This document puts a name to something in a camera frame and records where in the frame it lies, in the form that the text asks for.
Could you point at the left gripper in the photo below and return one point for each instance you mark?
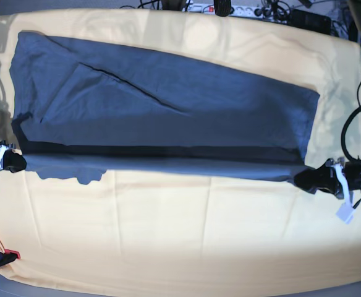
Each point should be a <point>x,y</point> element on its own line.
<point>339,178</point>

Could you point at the blue-grey T-shirt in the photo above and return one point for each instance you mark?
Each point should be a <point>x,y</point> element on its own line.
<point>84,107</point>

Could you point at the black power adapter box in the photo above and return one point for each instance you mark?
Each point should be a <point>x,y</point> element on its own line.
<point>310,21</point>

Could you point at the yellow table cloth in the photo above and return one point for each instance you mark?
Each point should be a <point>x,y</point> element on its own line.
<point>135,233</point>

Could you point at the white power strip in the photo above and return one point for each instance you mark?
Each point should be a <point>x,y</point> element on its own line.
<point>248,12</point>

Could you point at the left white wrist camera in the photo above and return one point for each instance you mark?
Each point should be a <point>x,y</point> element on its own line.
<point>345,213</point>

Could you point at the black round camera pole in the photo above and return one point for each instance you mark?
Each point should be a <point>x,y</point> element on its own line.
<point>222,8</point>

